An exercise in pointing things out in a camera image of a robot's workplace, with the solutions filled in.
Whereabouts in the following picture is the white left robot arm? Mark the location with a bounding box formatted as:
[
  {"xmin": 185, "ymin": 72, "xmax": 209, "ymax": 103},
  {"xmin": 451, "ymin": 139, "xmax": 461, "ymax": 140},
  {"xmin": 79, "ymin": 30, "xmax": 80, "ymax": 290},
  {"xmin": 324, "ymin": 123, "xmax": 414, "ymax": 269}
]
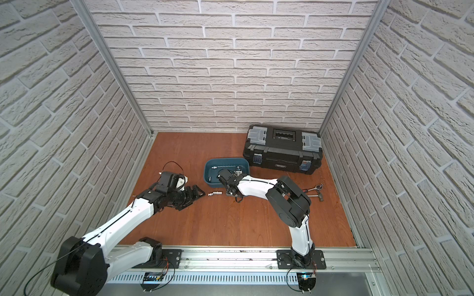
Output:
[{"xmin": 51, "ymin": 186, "xmax": 205, "ymax": 296}]

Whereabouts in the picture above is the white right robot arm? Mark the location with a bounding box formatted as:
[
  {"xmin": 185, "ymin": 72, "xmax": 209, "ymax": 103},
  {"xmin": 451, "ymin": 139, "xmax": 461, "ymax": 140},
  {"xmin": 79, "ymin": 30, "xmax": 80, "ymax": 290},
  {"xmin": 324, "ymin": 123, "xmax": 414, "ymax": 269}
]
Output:
[{"xmin": 218, "ymin": 170, "xmax": 314, "ymax": 266}]

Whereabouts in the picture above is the teal plastic storage box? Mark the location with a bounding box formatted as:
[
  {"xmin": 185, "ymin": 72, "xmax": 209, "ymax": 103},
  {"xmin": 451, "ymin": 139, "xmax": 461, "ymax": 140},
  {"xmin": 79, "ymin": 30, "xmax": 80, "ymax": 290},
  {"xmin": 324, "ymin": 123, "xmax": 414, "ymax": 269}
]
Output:
[{"xmin": 204, "ymin": 158, "xmax": 250, "ymax": 188}]

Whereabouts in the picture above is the black grey toolbox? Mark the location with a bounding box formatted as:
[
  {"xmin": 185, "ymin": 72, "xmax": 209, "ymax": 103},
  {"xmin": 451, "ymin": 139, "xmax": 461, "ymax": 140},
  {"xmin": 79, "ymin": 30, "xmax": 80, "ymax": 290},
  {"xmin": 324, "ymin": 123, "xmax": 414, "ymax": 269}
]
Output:
[{"xmin": 243, "ymin": 125, "xmax": 323, "ymax": 175}]

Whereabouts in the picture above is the left controller board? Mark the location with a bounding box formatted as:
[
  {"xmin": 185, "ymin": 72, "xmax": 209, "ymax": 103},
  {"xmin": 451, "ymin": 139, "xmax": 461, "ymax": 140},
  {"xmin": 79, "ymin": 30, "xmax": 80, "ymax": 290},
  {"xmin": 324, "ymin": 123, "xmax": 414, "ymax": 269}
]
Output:
[{"xmin": 141, "ymin": 272, "xmax": 166, "ymax": 292}]

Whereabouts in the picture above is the controller board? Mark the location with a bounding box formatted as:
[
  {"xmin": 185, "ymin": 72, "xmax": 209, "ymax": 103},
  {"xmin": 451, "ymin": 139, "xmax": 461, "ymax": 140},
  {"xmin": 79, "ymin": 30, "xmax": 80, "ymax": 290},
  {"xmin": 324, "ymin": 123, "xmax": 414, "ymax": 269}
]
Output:
[
  {"xmin": 296, "ymin": 273, "xmax": 317, "ymax": 293},
  {"xmin": 141, "ymin": 272, "xmax": 166, "ymax": 292}
]

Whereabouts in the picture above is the ratchet wrench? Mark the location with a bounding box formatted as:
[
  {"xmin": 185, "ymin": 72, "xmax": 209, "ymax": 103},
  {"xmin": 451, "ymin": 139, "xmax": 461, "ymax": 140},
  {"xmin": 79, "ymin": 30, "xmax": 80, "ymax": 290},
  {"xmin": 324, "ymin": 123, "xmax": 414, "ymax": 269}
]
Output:
[{"xmin": 302, "ymin": 184, "xmax": 323, "ymax": 193}]

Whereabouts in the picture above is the right controller board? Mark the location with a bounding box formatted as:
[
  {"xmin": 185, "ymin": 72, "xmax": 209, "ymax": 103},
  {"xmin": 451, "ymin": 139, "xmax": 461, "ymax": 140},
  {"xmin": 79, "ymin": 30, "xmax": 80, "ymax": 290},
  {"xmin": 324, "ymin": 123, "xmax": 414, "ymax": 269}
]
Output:
[{"xmin": 296, "ymin": 273, "xmax": 317, "ymax": 293}]

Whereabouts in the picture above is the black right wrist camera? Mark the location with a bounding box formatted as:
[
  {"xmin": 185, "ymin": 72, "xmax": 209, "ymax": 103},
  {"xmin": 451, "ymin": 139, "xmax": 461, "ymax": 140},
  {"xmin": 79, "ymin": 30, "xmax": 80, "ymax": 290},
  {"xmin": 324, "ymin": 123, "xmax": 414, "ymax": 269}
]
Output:
[{"xmin": 217, "ymin": 169, "xmax": 237, "ymax": 186}]

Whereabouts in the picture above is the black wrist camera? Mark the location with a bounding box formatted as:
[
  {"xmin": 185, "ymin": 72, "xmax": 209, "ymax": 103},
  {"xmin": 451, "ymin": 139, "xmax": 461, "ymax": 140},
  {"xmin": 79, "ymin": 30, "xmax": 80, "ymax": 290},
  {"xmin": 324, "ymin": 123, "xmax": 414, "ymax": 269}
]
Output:
[
  {"xmin": 217, "ymin": 169, "xmax": 237, "ymax": 186},
  {"xmin": 156, "ymin": 171, "xmax": 188, "ymax": 193}
]

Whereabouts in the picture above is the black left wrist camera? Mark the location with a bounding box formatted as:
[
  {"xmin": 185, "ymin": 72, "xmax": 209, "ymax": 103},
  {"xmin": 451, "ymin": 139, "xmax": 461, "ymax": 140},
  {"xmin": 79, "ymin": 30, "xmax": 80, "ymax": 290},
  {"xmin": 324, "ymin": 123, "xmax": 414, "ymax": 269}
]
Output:
[{"xmin": 156, "ymin": 171, "xmax": 188, "ymax": 193}]

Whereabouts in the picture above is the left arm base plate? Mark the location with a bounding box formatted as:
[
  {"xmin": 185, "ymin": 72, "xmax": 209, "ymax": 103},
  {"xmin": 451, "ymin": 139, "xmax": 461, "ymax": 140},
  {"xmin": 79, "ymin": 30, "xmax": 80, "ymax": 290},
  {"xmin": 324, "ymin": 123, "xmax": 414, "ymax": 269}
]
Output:
[{"xmin": 144, "ymin": 249, "xmax": 183, "ymax": 268}]

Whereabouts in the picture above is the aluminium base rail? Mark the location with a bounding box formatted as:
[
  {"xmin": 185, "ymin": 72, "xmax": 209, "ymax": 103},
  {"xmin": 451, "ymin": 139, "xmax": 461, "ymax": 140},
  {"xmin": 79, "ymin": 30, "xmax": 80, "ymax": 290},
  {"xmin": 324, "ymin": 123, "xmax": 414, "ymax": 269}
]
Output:
[{"xmin": 111, "ymin": 246, "xmax": 381, "ymax": 287}]

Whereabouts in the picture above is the hammer with dark handle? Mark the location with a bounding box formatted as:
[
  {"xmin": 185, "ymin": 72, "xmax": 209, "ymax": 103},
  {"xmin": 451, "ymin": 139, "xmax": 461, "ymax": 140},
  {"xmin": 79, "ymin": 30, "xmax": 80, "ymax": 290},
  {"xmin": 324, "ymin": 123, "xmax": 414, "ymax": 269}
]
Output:
[{"xmin": 308, "ymin": 194, "xmax": 324, "ymax": 202}]

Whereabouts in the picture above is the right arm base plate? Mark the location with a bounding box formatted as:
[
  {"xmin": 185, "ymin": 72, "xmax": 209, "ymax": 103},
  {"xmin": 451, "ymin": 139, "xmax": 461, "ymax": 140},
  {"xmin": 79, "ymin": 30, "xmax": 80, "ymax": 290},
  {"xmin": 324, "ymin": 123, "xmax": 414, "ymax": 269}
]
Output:
[{"xmin": 276, "ymin": 249, "xmax": 327, "ymax": 270}]

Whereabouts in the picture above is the aluminium frame post left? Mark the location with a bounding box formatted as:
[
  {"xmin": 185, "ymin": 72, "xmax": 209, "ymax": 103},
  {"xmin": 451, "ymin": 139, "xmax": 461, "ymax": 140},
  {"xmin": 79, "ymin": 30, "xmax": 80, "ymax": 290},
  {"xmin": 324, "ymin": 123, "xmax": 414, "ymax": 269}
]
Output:
[{"xmin": 71, "ymin": 0, "xmax": 154, "ymax": 137}]

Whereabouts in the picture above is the aluminium frame post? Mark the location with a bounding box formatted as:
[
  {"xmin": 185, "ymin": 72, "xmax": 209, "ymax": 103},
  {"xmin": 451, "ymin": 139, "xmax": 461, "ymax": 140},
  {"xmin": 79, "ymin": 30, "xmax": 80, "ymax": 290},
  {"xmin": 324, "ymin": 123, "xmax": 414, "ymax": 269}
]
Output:
[
  {"xmin": 71, "ymin": 0, "xmax": 154, "ymax": 137},
  {"xmin": 319, "ymin": 0, "xmax": 391, "ymax": 136}
]

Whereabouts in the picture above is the aluminium frame post right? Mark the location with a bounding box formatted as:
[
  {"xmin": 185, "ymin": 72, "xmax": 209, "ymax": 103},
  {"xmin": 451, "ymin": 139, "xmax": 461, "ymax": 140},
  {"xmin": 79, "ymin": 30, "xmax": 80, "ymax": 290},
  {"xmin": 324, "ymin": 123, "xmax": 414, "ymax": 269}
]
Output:
[{"xmin": 319, "ymin": 0, "xmax": 391, "ymax": 136}]

